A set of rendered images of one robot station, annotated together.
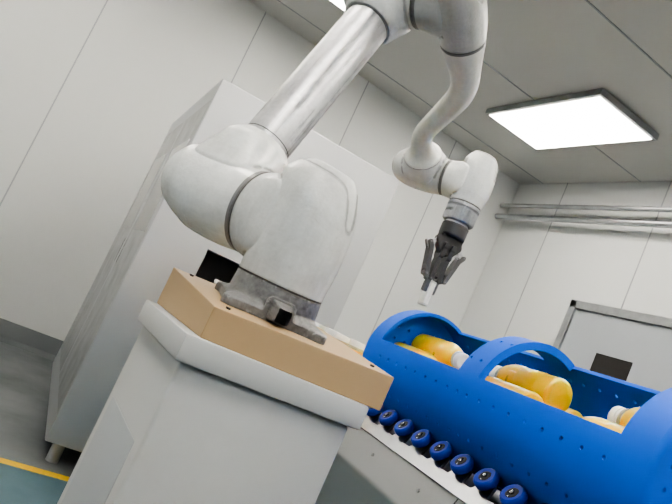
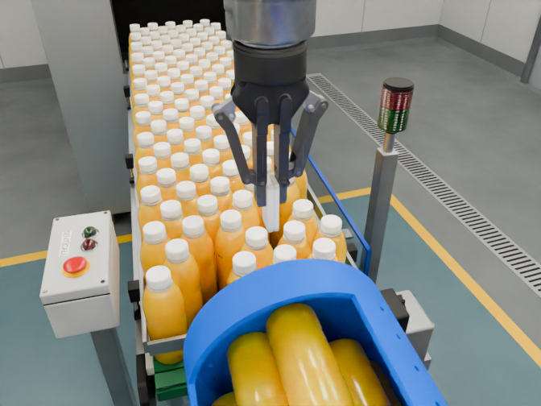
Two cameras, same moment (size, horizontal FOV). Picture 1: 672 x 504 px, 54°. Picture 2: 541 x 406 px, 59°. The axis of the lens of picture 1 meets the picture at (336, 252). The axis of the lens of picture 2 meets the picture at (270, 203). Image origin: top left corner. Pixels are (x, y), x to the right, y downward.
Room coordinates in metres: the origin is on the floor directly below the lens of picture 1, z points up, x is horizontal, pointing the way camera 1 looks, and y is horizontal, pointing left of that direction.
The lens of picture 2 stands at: (1.27, -0.33, 1.63)
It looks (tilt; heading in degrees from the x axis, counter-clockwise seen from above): 35 degrees down; 7
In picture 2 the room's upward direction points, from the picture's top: straight up
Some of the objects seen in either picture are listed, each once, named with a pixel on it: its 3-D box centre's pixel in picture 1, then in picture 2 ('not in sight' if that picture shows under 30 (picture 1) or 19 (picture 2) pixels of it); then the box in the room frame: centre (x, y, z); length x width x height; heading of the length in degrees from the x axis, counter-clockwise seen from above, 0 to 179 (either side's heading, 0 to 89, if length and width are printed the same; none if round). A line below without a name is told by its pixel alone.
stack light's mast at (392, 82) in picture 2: not in sight; (393, 118); (2.24, -0.47, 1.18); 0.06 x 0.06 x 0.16
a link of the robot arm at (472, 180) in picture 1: (471, 178); not in sight; (1.76, -0.25, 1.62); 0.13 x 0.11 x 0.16; 62
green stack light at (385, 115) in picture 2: not in sight; (393, 115); (2.24, -0.47, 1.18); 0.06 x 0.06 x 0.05
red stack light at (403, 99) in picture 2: not in sight; (396, 96); (2.24, -0.47, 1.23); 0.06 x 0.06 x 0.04
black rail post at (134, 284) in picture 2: not in sight; (136, 299); (1.88, 0.01, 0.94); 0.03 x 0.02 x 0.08; 21
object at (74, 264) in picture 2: not in sight; (75, 265); (1.79, 0.05, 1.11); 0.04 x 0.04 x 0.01
